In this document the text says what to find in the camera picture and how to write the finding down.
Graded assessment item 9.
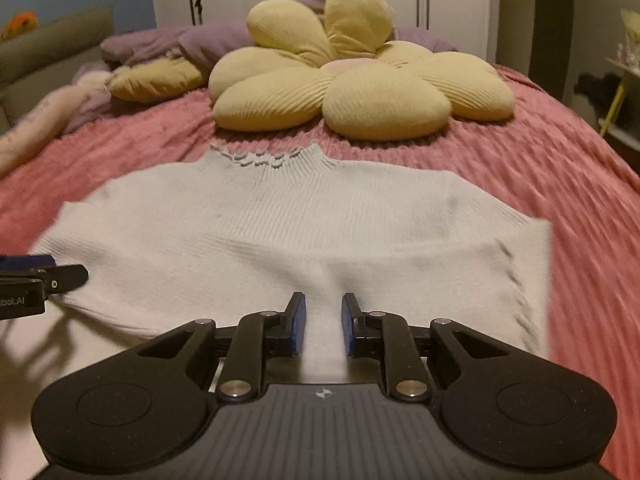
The white knit sweater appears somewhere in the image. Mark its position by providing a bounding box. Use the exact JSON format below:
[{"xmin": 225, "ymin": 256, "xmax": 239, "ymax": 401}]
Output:
[{"xmin": 30, "ymin": 142, "xmax": 553, "ymax": 396}]

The long pink plush toy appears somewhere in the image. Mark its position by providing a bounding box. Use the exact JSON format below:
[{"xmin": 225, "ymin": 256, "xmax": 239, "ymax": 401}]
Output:
[{"xmin": 0, "ymin": 70, "xmax": 113, "ymax": 178}]

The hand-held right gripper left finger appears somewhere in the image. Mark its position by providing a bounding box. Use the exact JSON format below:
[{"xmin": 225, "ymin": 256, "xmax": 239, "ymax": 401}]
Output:
[{"xmin": 137, "ymin": 291, "xmax": 307, "ymax": 403}]

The dark cloth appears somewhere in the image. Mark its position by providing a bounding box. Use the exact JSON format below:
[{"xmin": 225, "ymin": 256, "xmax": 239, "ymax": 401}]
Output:
[{"xmin": 574, "ymin": 72, "xmax": 626, "ymax": 103}]

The yellow flower-shaped pillow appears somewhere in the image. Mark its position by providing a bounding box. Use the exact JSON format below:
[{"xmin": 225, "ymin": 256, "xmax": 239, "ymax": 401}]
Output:
[{"xmin": 207, "ymin": 0, "xmax": 516, "ymax": 142}]

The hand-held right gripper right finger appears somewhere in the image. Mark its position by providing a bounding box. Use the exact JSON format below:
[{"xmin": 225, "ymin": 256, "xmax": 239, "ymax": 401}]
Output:
[{"xmin": 341, "ymin": 291, "xmax": 506, "ymax": 403}]

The white wardrobe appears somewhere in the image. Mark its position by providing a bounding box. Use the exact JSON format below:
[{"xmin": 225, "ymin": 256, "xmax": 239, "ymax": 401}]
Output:
[{"xmin": 150, "ymin": 0, "xmax": 493, "ymax": 63}]

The green sofa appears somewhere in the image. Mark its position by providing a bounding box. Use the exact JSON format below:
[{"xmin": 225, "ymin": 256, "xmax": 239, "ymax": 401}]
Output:
[{"xmin": 0, "ymin": 5, "xmax": 116, "ymax": 133}]

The yellow side table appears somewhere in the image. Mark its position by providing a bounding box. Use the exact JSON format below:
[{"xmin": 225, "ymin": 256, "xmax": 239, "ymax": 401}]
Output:
[{"xmin": 597, "ymin": 55, "xmax": 640, "ymax": 146}]

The yellow leaf-shaped pillow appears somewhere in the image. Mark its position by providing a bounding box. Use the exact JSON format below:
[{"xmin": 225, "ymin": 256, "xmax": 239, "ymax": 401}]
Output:
[{"xmin": 109, "ymin": 55, "xmax": 211, "ymax": 103}]

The pink ribbed bedspread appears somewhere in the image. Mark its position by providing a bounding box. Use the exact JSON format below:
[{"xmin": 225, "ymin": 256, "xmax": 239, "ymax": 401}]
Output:
[{"xmin": 0, "ymin": 62, "xmax": 640, "ymax": 476}]

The orange plush toy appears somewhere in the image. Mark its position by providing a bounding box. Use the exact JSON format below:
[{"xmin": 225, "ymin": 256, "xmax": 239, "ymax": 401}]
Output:
[{"xmin": 0, "ymin": 10, "xmax": 38, "ymax": 41}]

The wrapped bouquet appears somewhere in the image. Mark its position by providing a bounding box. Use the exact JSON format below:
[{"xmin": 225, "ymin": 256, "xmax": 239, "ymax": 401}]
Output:
[{"xmin": 617, "ymin": 7, "xmax": 640, "ymax": 68}]

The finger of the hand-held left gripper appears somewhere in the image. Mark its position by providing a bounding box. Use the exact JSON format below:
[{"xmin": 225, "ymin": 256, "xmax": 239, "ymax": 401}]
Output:
[
  {"xmin": 0, "ymin": 265, "xmax": 90, "ymax": 294},
  {"xmin": 0, "ymin": 255, "xmax": 56, "ymax": 275}
]

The purple blanket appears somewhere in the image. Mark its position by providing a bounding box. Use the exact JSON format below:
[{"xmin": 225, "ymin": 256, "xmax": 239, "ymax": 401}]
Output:
[{"xmin": 100, "ymin": 0, "xmax": 458, "ymax": 68}]

